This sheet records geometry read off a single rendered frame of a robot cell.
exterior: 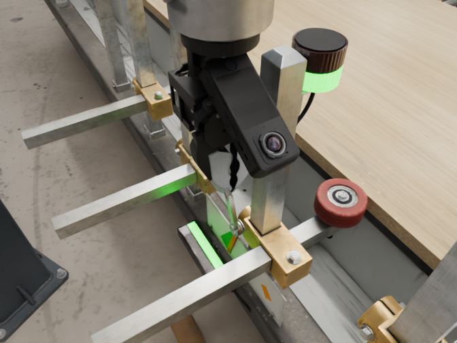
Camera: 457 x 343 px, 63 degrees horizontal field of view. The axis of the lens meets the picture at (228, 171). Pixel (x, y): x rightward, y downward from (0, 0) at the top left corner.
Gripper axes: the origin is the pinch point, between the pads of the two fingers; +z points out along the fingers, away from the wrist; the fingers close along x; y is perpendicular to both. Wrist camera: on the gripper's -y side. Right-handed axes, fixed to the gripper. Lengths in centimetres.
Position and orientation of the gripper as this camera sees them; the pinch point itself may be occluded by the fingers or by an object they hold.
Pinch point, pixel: (231, 189)
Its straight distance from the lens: 46.0
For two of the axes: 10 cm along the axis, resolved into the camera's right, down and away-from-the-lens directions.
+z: 0.0, 6.9, 7.2
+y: -5.2, -6.2, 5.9
